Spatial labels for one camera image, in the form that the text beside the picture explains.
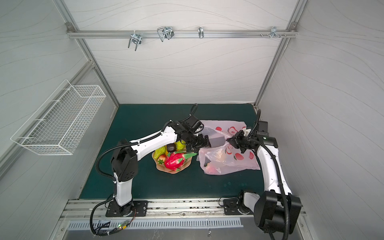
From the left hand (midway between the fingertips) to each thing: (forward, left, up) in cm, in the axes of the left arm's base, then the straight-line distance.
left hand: (204, 149), depth 80 cm
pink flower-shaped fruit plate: (-7, +24, -10) cm, 27 cm away
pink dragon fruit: (-5, +15, -4) cm, 17 cm away
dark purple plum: (+3, +19, -4) cm, 20 cm away
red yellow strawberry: (-3, +24, -7) cm, 25 cm away
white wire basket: (+2, +69, +18) cm, 71 cm away
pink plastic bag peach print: (-4, -12, -2) cm, 13 cm away
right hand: (+3, -12, +5) cm, 14 cm away
